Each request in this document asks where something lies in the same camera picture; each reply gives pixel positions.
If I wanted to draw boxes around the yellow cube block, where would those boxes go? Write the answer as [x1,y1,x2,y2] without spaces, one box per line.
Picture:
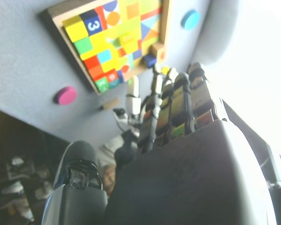
[118,32,138,49]

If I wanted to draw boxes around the dark blue cube block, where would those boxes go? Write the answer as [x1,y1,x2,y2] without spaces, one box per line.
[142,54,156,68]

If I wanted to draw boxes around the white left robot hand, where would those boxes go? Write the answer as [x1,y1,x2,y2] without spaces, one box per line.
[41,61,278,225]

